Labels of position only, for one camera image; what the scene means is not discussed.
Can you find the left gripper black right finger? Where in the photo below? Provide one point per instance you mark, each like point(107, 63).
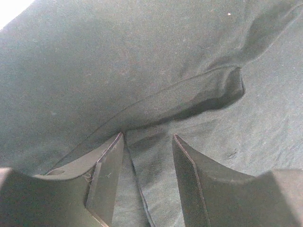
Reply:
point(213, 195)

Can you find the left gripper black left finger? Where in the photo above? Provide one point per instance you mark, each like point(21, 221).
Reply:
point(81, 193)

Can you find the black t shirt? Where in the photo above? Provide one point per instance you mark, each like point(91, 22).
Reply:
point(224, 75)

